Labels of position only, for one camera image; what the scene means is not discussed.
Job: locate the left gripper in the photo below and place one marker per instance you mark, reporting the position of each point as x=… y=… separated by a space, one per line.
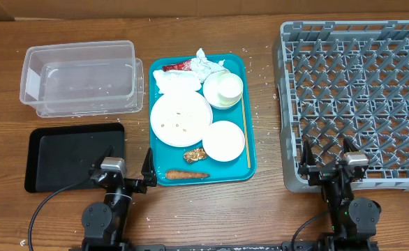
x=139 y=187

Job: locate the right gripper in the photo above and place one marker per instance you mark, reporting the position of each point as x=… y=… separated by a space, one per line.
x=320 y=173

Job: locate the red snack wrapper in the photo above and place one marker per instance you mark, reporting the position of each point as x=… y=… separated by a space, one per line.
x=185 y=65

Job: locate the white cup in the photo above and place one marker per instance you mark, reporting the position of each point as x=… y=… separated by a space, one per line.
x=230 y=87

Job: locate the white printed paper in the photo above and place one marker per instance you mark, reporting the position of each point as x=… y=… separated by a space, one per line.
x=203 y=67

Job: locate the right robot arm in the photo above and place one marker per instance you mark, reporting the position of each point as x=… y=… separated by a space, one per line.
x=353 y=219

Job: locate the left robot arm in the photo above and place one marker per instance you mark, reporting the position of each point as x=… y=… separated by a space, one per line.
x=104 y=222

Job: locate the grey dishwasher rack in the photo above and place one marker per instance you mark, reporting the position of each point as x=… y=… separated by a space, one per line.
x=345 y=80

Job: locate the carrot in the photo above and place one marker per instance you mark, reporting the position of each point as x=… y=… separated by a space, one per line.
x=181 y=175

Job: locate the large white plate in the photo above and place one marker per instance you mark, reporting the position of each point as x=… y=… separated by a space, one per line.
x=180 y=119

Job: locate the black tray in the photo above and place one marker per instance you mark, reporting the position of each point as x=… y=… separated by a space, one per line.
x=61 y=156

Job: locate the brown food scrap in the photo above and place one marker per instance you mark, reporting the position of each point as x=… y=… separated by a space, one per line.
x=195 y=155

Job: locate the teal serving tray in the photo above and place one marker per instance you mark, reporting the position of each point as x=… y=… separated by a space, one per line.
x=168 y=158

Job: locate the clear plastic bin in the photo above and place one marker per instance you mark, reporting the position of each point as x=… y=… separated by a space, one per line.
x=82 y=79

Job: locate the small white plate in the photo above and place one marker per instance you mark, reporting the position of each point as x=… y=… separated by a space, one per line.
x=223 y=141

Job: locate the wooden chopstick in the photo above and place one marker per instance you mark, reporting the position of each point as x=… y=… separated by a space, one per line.
x=245 y=133

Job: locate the white bowl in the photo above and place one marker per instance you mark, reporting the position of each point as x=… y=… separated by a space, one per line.
x=210 y=91

